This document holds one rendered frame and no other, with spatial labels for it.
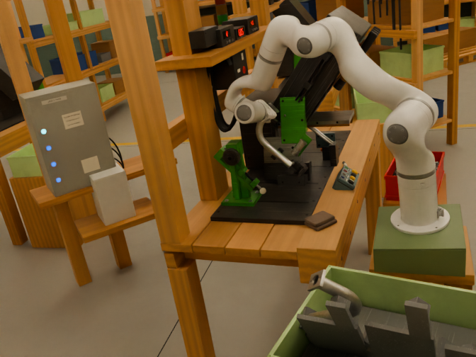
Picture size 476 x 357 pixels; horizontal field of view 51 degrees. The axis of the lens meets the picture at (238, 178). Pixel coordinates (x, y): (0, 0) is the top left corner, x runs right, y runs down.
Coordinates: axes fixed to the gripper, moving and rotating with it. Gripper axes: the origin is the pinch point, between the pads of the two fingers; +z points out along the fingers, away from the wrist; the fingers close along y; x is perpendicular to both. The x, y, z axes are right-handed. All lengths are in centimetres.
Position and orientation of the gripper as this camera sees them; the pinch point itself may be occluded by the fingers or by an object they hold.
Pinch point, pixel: (269, 111)
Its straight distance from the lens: 218.3
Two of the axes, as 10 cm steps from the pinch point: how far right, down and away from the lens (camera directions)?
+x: -6.4, 6.8, 3.6
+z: 3.7, -1.4, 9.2
